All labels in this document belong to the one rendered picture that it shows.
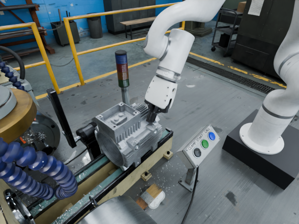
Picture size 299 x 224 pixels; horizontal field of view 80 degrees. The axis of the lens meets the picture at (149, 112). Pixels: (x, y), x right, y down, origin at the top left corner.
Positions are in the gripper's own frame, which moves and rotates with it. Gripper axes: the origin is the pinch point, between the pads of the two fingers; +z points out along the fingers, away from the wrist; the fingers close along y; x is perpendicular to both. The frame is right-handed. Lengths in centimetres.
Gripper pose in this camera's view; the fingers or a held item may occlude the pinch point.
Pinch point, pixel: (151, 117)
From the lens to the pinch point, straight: 67.8
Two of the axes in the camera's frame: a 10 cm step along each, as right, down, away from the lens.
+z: -3.4, 9.1, 2.5
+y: -7.3, -4.2, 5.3
